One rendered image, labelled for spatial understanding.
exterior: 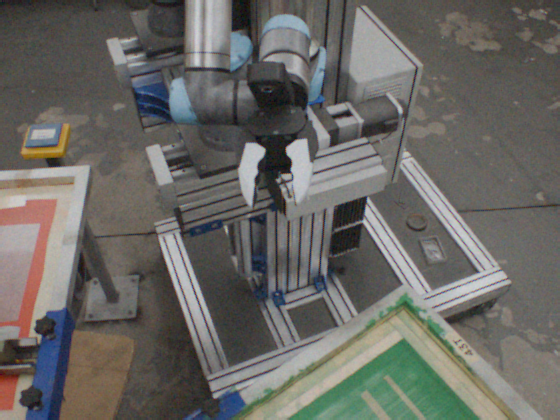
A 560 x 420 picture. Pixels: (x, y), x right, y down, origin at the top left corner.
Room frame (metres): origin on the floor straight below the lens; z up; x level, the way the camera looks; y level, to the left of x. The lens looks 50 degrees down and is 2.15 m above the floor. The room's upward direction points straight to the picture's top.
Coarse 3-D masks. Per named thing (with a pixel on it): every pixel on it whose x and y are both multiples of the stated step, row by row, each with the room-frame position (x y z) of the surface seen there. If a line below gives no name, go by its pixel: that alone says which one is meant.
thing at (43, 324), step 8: (40, 320) 0.60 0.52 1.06; (48, 320) 0.60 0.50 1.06; (40, 328) 0.58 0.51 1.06; (48, 328) 0.58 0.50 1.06; (48, 336) 0.59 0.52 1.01; (56, 336) 0.60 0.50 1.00; (24, 392) 0.44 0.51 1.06; (32, 392) 0.44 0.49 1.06; (40, 392) 0.44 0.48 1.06; (24, 400) 0.43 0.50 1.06; (32, 400) 0.43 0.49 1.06; (40, 400) 0.43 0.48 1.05; (32, 408) 0.42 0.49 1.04; (40, 408) 0.43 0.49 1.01
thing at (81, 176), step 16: (0, 176) 1.10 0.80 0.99; (16, 176) 1.10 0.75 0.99; (32, 176) 1.10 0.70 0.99; (48, 176) 1.10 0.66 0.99; (64, 176) 1.10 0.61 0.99; (80, 176) 1.10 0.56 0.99; (80, 192) 1.04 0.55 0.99; (80, 208) 0.98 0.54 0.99; (80, 224) 0.93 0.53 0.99; (64, 240) 0.87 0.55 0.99; (80, 240) 0.89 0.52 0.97; (64, 256) 0.82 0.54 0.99; (64, 272) 0.78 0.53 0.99; (64, 288) 0.73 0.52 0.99; (64, 304) 0.69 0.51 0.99
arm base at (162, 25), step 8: (152, 0) 1.42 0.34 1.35; (184, 0) 1.42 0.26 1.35; (152, 8) 1.42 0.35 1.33; (160, 8) 1.40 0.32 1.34; (168, 8) 1.40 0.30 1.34; (176, 8) 1.40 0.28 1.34; (184, 8) 1.41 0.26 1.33; (152, 16) 1.41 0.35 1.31; (160, 16) 1.40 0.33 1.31; (168, 16) 1.39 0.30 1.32; (176, 16) 1.40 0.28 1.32; (152, 24) 1.41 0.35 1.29; (160, 24) 1.40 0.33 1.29; (168, 24) 1.39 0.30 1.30; (176, 24) 1.39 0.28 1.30; (152, 32) 1.40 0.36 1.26; (160, 32) 1.39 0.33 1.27; (168, 32) 1.38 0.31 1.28; (176, 32) 1.38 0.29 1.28
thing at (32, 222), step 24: (0, 216) 0.98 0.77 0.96; (24, 216) 0.98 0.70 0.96; (48, 216) 0.98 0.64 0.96; (0, 240) 0.90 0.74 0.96; (24, 240) 0.90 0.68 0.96; (0, 264) 0.82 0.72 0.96; (24, 264) 0.82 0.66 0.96; (0, 288) 0.75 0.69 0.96; (24, 288) 0.75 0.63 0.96; (0, 312) 0.68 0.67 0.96; (24, 312) 0.68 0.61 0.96; (24, 336) 0.62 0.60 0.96; (0, 384) 0.50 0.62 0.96; (0, 408) 0.45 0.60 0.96
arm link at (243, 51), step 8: (232, 32) 1.05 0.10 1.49; (232, 40) 1.02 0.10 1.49; (240, 40) 1.01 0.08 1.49; (248, 40) 1.01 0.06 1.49; (232, 48) 0.99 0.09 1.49; (240, 48) 0.98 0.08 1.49; (248, 48) 0.98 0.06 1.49; (256, 48) 1.00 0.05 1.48; (232, 56) 0.96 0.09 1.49; (240, 56) 0.96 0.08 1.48; (248, 56) 0.97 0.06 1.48; (256, 56) 0.98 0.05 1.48; (232, 64) 0.94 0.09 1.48; (240, 64) 0.95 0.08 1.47; (232, 72) 0.94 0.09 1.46; (240, 72) 0.95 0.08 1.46; (240, 80) 0.94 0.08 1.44
